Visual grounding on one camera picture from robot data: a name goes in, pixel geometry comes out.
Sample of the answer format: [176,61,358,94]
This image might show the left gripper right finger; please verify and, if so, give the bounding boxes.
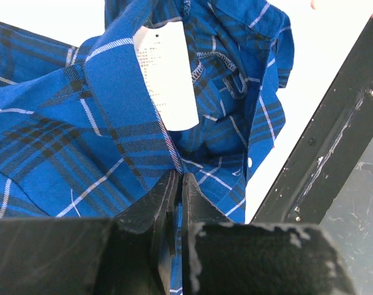
[182,173,356,294]

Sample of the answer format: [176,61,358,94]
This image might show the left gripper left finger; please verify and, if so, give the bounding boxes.
[0,171,179,294]

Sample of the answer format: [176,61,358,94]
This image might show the blue plaid shirt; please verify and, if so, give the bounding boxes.
[0,1,294,294]

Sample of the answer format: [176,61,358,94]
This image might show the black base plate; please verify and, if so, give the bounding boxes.
[253,20,373,224]

